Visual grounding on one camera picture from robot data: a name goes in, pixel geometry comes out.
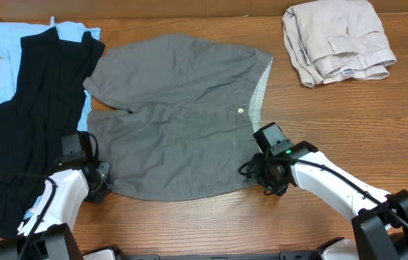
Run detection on folded beige trousers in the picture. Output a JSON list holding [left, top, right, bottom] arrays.
[[282, 0, 396, 87]]

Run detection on black shirt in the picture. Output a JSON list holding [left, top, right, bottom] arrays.
[[0, 28, 105, 238]]

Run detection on grey shorts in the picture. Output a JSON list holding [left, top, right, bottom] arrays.
[[83, 34, 273, 202]]

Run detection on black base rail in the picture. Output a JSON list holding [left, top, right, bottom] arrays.
[[80, 250, 356, 260]]

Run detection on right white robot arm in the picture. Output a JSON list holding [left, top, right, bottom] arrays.
[[238, 142, 408, 259]]

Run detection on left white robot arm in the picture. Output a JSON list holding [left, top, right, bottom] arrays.
[[0, 169, 122, 260]]

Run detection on light blue shirt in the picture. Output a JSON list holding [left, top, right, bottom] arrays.
[[0, 16, 102, 221]]

